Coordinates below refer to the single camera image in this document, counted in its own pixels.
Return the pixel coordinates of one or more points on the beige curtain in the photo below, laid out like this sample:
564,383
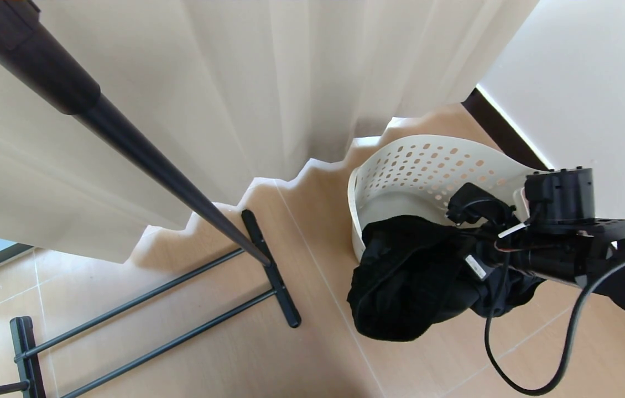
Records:
235,83

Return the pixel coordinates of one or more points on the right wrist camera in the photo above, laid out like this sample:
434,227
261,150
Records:
478,202

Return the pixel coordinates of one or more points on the heap of clothes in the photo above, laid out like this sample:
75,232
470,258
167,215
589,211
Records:
412,276

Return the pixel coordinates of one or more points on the black clothes rack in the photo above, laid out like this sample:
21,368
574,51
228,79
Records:
41,72

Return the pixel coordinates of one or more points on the white laundry basket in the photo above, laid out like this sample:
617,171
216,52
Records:
395,202

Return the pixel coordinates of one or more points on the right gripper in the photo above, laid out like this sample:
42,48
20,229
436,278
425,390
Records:
528,264

